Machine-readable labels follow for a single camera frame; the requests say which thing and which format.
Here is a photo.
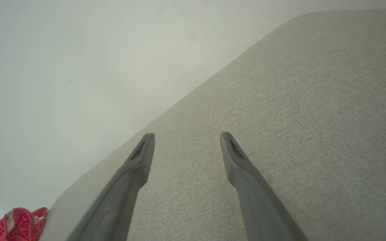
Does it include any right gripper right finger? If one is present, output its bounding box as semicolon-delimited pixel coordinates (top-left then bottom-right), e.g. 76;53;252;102
220;132;309;241

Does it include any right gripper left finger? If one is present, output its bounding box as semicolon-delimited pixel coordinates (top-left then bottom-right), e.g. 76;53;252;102
66;133;155;241

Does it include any red shirt with white sleeves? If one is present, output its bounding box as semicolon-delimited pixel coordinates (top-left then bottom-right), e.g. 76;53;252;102
0;207;49;241

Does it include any grey fabric sofa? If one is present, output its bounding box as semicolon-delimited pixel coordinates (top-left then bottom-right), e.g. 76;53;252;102
39;5;386;241

